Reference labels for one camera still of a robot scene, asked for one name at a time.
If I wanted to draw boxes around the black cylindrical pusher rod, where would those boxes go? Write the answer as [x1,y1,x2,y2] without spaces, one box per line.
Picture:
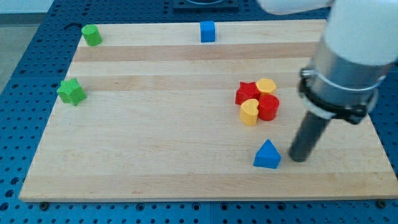
[289,111,330,162]

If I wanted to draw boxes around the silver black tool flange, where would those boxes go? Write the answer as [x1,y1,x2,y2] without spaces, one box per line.
[299,38,392,124]

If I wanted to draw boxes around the blue triangle block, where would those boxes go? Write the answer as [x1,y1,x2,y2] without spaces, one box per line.
[253,139,281,169]

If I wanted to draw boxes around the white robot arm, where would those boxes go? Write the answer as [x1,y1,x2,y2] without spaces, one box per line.
[258,0,397,162]

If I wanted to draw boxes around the red cylinder block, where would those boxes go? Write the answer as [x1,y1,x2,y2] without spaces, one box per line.
[258,95,280,121]

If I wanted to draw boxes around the yellow hexagon block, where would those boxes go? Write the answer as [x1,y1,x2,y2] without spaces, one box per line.
[256,78,277,95]

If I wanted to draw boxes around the yellow heart block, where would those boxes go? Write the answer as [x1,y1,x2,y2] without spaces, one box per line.
[239,99,259,126]

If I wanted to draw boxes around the red star block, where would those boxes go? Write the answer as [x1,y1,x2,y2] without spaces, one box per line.
[235,82,261,105]

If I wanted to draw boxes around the wooden board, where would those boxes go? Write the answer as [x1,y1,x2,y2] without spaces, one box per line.
[19,20,397,202]

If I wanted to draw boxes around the blue cube block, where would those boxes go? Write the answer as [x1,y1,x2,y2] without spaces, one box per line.
[200,21,216,43]

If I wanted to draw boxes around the green cylinder block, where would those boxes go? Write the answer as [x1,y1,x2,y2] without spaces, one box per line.
[81,24,102,47]

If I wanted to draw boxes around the green star block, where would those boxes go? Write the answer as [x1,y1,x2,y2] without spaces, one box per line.
[57,78,86,106]

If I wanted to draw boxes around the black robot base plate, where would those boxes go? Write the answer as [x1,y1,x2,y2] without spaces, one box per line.
[172,0,240,11]

